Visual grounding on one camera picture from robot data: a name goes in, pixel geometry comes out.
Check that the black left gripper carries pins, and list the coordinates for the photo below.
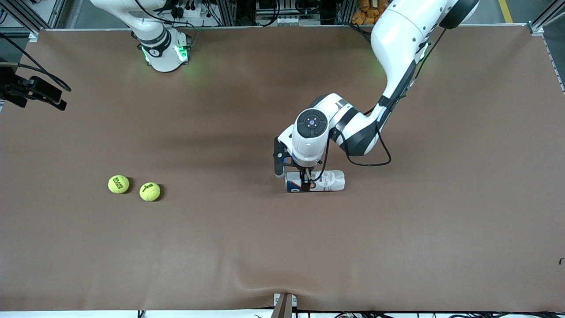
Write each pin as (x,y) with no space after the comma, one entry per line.
(305,173)

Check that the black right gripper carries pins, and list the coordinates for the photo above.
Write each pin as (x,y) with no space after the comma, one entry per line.
(23,89)

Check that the clear plastic tennis ball can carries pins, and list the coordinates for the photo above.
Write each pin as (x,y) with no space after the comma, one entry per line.
(329,181)

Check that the yellow Roland Garros tennis ball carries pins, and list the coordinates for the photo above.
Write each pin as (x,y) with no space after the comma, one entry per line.
(118,184)

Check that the yellow Wilson tennis ball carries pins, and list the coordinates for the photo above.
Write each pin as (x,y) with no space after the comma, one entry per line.
(150,191)

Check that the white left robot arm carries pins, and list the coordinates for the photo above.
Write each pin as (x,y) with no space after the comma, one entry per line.
(397,39)

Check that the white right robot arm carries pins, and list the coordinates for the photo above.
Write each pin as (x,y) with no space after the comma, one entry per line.
(163,57)

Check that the brown table mat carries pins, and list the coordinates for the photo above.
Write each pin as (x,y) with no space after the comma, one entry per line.
(282,247)

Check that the white power strip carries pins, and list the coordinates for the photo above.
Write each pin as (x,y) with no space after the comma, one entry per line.
(190,12)
(295,20)

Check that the orange packets pile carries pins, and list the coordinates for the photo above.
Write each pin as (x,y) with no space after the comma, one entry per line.
(366,15)

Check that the aluminium frame strut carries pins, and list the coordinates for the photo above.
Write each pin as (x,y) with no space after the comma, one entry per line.
(31,31)
(536,27)

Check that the metal table edge bracket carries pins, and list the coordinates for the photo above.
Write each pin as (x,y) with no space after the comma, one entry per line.
(284,307)

